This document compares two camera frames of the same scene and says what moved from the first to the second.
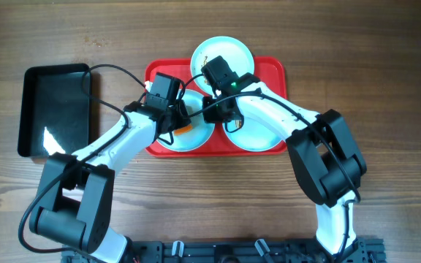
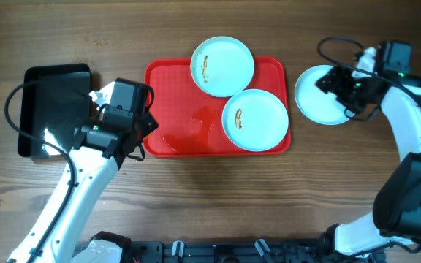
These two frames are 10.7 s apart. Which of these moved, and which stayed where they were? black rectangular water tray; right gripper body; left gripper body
Moved: left gripper body; right gripper body
Stayed: black rectangular water tray
